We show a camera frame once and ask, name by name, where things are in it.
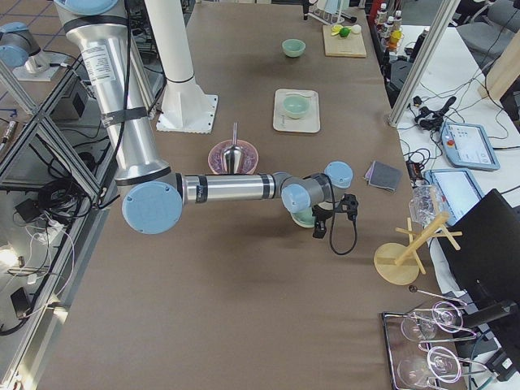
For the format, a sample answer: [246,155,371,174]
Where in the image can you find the green bowl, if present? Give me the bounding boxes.
[282,95,310,119]
[281,38,306,58]
[291,208,315,228]

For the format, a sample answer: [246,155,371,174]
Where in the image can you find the light blue cup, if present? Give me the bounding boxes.
[323,0,345,15]

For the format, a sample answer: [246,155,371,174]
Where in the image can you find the green lime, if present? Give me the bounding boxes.
[339,27,351,38]

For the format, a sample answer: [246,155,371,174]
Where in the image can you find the white garlic bulb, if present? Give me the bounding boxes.
[351,24,362,34]

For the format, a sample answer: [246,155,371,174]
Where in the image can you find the bamboo cutting board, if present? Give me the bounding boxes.
[322,25,366,58]

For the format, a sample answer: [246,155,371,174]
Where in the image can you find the grey folded cloth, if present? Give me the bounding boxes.
[364,161,402,192]

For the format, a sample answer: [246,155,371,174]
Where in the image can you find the wooden cup tree stand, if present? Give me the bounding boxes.
[374,211,463,286]

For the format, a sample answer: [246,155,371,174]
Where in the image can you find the pink bowl with ice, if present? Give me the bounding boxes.
[207,140,259,175]

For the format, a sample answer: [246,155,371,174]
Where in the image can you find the green bowl on tray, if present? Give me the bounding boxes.
[282,95,310,119]

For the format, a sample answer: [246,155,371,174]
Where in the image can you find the cream serving tray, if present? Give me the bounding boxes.
[273,89,321,134]

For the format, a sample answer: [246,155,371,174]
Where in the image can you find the clear glass cup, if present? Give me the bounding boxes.
[409,185,446,225]

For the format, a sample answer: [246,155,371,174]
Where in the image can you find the metal scoop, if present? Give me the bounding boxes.
[221,122,244,175]

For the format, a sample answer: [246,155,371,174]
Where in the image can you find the near teach pendant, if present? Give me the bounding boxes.
[424,168,484,226]

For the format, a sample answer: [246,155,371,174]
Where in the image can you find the teach pendant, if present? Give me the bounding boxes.
[424,168,484,226]
[440,121,501,171]

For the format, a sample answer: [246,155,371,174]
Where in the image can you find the upper wine glass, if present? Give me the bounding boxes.
[401,301,462,341]

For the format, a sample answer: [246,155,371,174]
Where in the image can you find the far teach pendant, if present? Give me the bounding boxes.
[440,121,501,171]

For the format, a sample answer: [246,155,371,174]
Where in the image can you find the lower wine glass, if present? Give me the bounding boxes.
[396,345,462,388]

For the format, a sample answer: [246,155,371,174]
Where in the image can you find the black monitor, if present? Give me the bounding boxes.
[440,189,519,309]

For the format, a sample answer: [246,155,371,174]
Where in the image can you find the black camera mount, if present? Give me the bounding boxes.
[334,194,358,223]

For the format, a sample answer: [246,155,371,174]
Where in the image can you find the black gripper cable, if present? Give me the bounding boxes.
[324,174,358,256]

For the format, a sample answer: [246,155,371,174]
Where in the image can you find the aluminium frame post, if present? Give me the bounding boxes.
[388,0,460,128]

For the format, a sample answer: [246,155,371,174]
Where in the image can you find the white camera pole base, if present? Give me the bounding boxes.
[145,0,218,134]

